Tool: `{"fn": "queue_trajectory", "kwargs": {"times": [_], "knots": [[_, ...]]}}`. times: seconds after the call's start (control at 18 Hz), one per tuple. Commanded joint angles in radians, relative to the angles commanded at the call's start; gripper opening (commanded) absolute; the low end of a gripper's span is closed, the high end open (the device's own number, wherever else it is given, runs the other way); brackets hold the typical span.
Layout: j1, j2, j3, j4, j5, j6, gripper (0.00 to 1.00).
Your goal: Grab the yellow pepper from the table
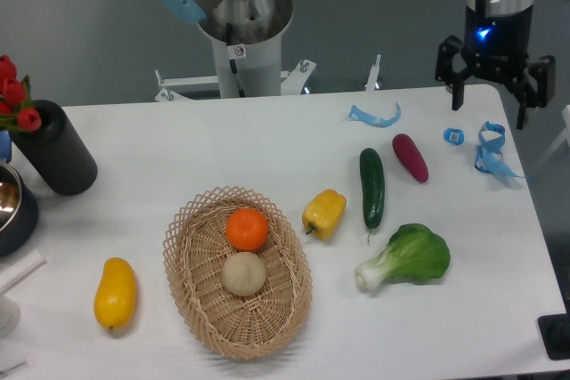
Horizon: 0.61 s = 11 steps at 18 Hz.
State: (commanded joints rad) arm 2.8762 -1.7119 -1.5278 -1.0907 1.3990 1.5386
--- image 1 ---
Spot black device at edge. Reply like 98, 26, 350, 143
538, 314, 570, 360

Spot orange fruit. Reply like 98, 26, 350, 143
225, 207, 269, 251

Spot white frame right edge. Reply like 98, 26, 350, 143
530, 105, 570, 176

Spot blue ribbon strip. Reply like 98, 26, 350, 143
346, 103, 402, 128

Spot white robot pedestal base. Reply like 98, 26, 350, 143
155, 0, 317, 101

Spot tangled blue ribbon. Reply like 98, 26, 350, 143
474, 121, 525, 179

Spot yellow bell pepper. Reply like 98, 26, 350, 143
302, 189, 346, 241

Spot black cylindrical vase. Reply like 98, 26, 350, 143
10, 100, 98, 196

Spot green cucumber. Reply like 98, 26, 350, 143
360, 148, 386, 241

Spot green bok choy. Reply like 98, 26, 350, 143
354, 223, 451, 291

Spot blue object left edge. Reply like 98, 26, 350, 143
0, 131, 12, 163

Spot red artificial tulips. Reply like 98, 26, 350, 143
1, 54, 42, 133

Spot white stand object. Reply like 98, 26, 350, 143
1, 249, 46, 338

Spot dark metal bowl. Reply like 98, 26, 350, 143
1, 162, 39, 257

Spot white steamed bun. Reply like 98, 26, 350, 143
222, 252, 267, 296

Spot yellow mango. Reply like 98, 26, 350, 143
94, 257, 137, 330

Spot purple sweet potato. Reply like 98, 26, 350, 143
392, 133, 429, 183

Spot small blue tape roll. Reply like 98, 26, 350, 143
444, 127, 465, 146

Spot woven wicker basket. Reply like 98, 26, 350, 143
163, 186, 313, 360

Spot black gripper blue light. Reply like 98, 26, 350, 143
435, 0, 556, 130

